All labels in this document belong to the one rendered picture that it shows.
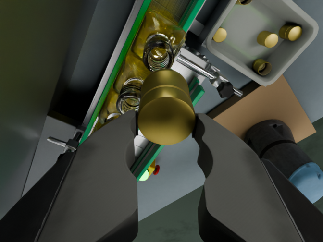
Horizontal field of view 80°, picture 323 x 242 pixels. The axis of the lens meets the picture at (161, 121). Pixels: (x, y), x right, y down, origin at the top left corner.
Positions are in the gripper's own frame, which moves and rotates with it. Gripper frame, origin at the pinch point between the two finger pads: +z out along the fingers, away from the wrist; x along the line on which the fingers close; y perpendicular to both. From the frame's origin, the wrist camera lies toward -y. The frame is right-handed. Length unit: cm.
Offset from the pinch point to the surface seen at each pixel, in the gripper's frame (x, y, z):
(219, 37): 14.3, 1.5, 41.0
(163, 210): 14, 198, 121
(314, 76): 48, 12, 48
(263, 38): 25.9, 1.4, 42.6
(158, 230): 10, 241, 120
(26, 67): -15.3, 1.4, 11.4
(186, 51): 5.6, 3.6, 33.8
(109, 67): -11.7, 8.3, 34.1
